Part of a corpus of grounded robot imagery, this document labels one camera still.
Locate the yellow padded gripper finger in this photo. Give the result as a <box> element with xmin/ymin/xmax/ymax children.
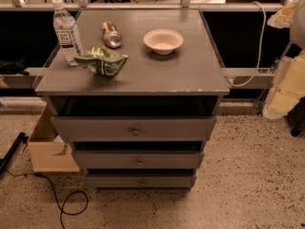
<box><xmin>262</xmin><ymin>50</ymin><xmax>305</xmax><ymax>119</ymax></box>
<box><xmin>267</xmin><ymin>0</ymin><xmax>298</xmax><ymax>29</ymax></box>

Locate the grey bottom drawer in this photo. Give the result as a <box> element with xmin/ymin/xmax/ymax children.
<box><xmin>87</xmin><ymin>175</ymin><xmax>196</xmax><ymax>188</ymax></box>

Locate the grey drawer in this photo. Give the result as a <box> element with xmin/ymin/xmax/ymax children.
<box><xmin>51</xmin><ymin>116</ymin><xmax>215</xmax><ymax>142</ymax></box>
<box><xmin>87</xmin><ymin>175</ymin><xmax>196</xmax><ymax>188</ymax></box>
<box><xmin>72</xmin><ymin>151</ymin><xmax>204</xmax><ymax>169</ymax></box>

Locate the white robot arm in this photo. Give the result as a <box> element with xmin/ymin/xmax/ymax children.
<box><xmin>262</xmin><ymin>0</ymin><xmax>305</xmax><ymax>119</ymax></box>

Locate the grey drawer cabinet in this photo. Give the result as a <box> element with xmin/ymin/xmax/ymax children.
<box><xmin>36</xmin><ymin>10</ymin><xmax>229</xmax><ymax>177</ymax></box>

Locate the grey top drawer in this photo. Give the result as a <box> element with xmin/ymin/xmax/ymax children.
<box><xmin>51</xmin><ymin>116</ymin><xmax>215</xmax><ymax>142</ymax></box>

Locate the grey middle drawer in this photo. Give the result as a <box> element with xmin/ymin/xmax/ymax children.
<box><xmin>72</xmin><ymin>151</ymin><xmax>204</xmax><ymax>169</ymax></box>

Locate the white paper bowl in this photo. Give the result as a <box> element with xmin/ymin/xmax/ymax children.
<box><xmin>143</xmin><ymin>29</ymin><xmax>184</xmax><ymax>55</ymax></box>

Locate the crushed metal can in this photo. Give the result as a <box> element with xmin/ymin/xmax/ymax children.
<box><xmin>102</xmin><ymin>21</ymin><xmax>123</xmax><ymax>49</ymax></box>

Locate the green chip bag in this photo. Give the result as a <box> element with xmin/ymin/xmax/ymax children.
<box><xmin>74</xmin><ymin>45</ymin><xmax>128</xmax><ymax>76</ymax></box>

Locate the clear plastic water bottle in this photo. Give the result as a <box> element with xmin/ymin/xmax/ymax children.
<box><xmin>52</xmin><ymin>0</ymin><xmax>84</xmax><ymax>66</ymax></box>

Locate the cardboard box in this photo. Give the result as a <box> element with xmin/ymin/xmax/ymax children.
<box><xmin>28</xmin><ymin>107</ymin><xmax>79</xmax><ymax>173</ymax></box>

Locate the black pole on floor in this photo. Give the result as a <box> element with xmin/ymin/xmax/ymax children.
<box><xmin>0</xmin><ymin>132</ymin><xmax>27</xmax><ymax>175</ymax></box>

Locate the white hanging cable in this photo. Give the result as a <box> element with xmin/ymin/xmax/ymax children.
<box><xmin>228</xmin><ymin>0</ymin><xmax>268</xmax><ymax>88</ymax></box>

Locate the black floor cable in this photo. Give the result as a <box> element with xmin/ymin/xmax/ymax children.
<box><xmin>4</xmin><ymin>169</ymin><xmax>90</xmax><ymax>229</ymax></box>

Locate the metal railing frame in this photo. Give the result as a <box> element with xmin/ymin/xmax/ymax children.
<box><xmin>0</xmin><ymin>0</ymin><xmax>305</xmax><ymax>91</ymax></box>

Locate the black object on rail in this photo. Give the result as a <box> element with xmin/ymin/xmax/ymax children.
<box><xmin>0</xmin><ymin>60</ymin><xmax>30</xmax><ymax>75</ymax></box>

